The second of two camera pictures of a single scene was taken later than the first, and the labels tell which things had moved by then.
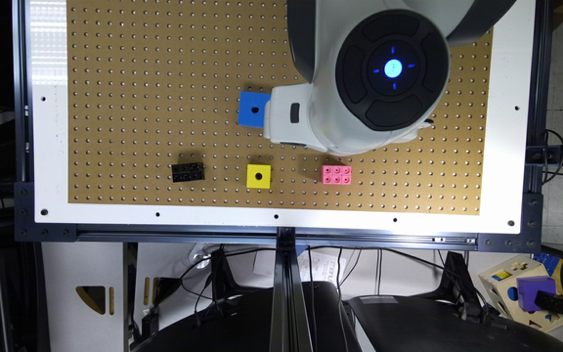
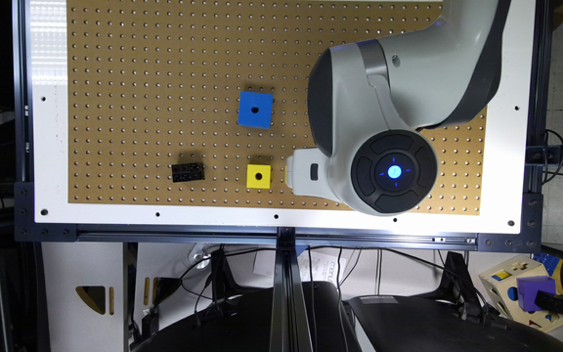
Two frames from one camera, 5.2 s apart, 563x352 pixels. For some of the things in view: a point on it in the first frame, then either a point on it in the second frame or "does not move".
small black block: [552, 302] does not move
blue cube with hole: [251, 109] does not move
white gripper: [286, 117] → [306, 173]
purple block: [528, 288] does not move
